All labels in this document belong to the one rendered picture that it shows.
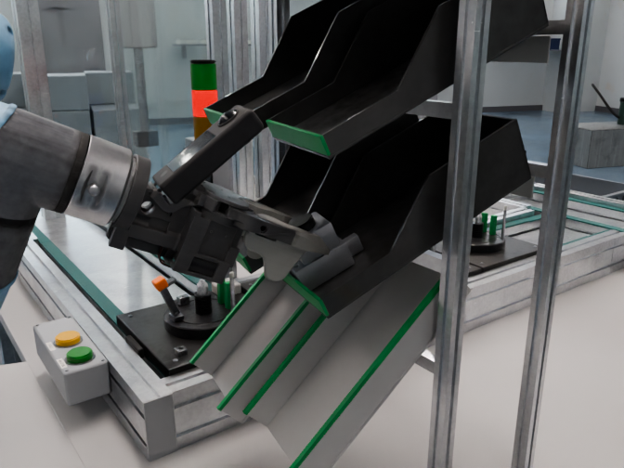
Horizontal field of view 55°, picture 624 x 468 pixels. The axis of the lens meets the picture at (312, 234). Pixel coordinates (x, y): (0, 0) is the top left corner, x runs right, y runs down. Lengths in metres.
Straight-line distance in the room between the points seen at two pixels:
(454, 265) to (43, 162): 0.39
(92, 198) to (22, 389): 0.71
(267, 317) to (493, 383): 0.48
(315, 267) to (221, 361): 0.31
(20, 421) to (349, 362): 0.60
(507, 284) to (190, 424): 0.77
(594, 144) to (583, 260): 6.36
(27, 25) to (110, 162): 1.47
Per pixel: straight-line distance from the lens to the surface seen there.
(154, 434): 0.95
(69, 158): 0.54
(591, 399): 1.18
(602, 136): 8.03
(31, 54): 2.00
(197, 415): 0.98
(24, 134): 0.54
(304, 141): 0.59
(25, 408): 1.16
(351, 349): 0.75
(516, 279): 1.43
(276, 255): 0.60
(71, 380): 1.04
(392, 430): 1.02
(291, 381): 0.77
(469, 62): 0.59
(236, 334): 0.89
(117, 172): 0.55
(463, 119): 0.59
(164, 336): 1.07
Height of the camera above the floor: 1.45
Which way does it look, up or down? 18 degrees down
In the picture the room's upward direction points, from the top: straight up
